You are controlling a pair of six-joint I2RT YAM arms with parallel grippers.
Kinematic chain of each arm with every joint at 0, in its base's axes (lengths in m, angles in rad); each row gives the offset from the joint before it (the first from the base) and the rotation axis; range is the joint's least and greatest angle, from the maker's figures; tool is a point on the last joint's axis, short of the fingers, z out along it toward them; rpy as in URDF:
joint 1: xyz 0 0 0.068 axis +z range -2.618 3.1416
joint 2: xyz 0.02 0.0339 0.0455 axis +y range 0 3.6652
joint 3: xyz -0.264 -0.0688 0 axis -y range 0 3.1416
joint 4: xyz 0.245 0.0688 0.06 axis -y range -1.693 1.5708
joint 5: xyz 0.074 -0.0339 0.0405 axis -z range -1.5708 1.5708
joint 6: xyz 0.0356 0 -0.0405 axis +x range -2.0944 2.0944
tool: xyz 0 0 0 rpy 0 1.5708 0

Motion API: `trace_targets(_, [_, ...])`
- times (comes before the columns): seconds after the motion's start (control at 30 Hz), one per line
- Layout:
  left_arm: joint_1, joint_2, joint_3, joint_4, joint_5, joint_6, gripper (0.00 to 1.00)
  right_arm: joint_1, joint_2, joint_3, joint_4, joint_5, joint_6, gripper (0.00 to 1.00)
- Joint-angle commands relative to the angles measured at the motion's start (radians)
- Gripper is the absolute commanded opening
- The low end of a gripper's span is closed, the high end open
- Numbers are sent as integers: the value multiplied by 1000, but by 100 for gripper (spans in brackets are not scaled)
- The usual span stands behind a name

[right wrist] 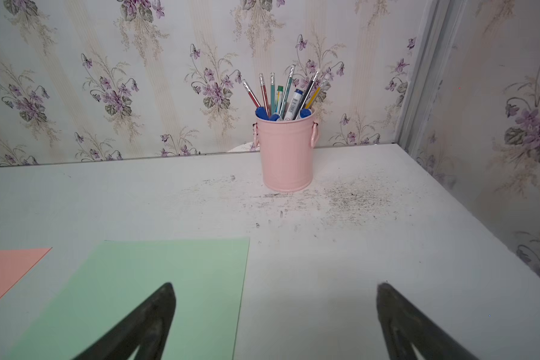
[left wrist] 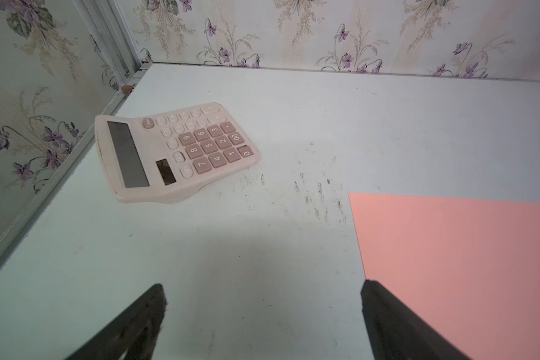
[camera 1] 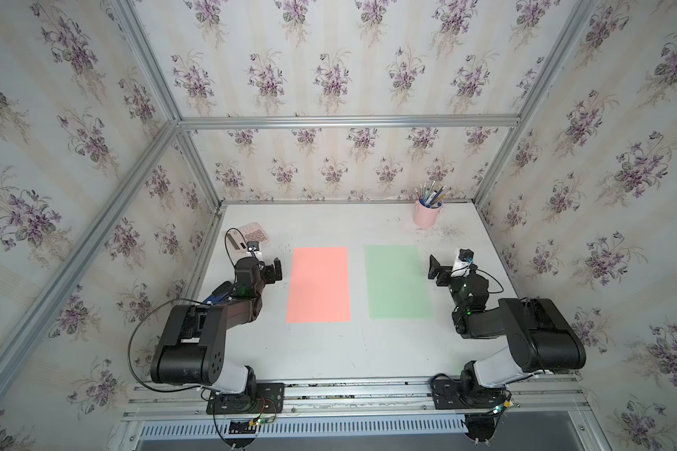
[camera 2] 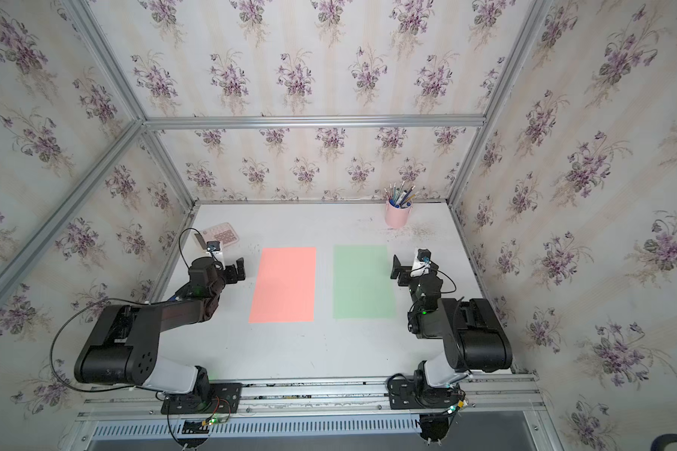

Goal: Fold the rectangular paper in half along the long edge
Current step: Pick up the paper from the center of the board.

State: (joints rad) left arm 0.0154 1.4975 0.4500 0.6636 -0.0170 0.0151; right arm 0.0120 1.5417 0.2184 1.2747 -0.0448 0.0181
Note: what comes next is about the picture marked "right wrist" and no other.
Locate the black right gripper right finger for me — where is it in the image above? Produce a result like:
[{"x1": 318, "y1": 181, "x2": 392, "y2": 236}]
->
[{"x1": 376, "y1": 283, "x2": 476, "y2": 359}]

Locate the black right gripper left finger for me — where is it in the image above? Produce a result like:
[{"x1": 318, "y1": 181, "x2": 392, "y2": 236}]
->
[{"x1": 76, "y1": 283, "x2": 176, "y2": 359}]

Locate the pink paper sheet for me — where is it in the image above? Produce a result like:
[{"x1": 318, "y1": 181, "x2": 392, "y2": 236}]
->
[{"x1": 0, "y1": 247, "x2": 51, "y2": 299}]

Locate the green paper sheet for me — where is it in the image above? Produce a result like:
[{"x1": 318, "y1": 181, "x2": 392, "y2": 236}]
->
[{"x1": 9, "y1": 238, "x2": 249, "y2": 359}]

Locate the pink metal pencil bucket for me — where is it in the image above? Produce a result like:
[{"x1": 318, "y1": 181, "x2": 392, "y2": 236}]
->
[{"x1": 253, "y1": 107, "x2": 320, "y2": 193}]

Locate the yellow pencil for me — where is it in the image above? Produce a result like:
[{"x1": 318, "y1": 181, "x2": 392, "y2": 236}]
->
[{"x1": 304, "y1": 86, "x2": 321, "y2": 110}]

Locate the white blue marker pen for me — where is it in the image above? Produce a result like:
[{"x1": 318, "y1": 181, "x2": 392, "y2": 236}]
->
[{"x1": 283, "y1": 89, "x2": 303, "y2": 121}]

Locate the green pencil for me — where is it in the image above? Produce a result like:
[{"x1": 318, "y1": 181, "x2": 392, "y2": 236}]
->
[{"x1": 280, "y1": 64, "x2": 296, "y2": 119}]

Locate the red pencil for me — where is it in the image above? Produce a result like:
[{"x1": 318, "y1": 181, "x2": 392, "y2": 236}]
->
[{"x1": 242, "y1": 80, "x2": 262, "y2": 108}]

